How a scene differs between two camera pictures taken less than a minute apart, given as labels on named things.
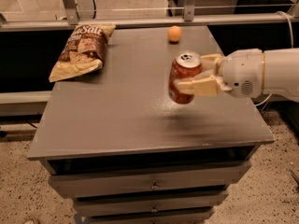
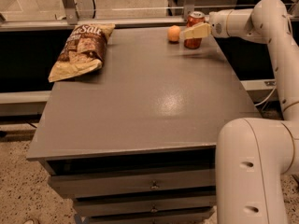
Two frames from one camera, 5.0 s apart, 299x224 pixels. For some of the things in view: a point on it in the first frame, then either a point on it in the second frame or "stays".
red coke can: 183,65 to 194,19
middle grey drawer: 114,205 stays
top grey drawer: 79,186 stays
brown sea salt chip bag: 84,50 stays
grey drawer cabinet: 128,152 stays
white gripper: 241,72 to 219,22
